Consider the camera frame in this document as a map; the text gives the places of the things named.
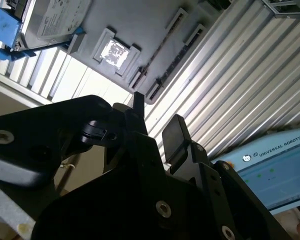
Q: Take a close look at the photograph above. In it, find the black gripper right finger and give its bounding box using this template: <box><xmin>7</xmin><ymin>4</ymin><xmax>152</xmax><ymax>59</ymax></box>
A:
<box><xmin>161</xmin><ymin>114</ymin><xmax>295</xmax><ymax>240</ymax></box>

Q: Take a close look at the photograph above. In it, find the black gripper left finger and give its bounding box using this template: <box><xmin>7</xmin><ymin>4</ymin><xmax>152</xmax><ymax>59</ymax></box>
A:
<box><xmin>0</xmin><ymin>91</ymin><xmax>166</xmax><ymax>188</ymax></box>

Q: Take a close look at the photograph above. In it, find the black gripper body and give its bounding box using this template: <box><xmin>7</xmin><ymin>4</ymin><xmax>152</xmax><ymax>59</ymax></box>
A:
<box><xmin>31</xmin><ymin>172</ymin><xmax>217</xmax><ymax>240</ymax></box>

